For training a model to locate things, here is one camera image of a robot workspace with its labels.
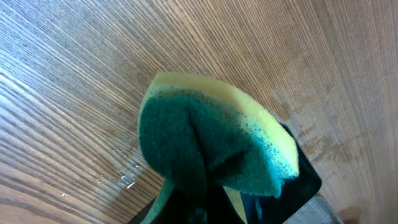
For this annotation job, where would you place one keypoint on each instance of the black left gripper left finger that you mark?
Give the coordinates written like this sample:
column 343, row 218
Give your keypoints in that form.
column 179, row 208

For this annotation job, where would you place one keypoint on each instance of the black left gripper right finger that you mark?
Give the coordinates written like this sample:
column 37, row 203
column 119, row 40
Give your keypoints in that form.
column 219, row 207

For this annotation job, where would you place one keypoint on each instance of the green and yellow sponge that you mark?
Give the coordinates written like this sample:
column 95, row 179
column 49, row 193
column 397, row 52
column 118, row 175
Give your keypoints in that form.
column 173, row 98

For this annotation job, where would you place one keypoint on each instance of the dark blue water tray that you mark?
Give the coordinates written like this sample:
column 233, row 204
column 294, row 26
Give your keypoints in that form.
column 298, row 183

